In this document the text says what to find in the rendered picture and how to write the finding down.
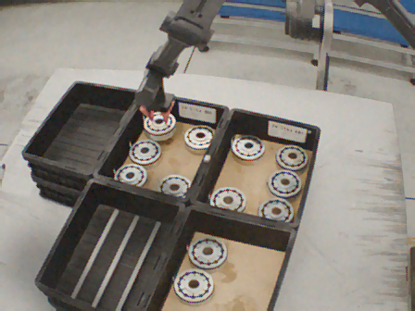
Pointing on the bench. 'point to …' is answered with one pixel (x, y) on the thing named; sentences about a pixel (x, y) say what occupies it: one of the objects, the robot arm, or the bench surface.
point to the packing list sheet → (17, 167)
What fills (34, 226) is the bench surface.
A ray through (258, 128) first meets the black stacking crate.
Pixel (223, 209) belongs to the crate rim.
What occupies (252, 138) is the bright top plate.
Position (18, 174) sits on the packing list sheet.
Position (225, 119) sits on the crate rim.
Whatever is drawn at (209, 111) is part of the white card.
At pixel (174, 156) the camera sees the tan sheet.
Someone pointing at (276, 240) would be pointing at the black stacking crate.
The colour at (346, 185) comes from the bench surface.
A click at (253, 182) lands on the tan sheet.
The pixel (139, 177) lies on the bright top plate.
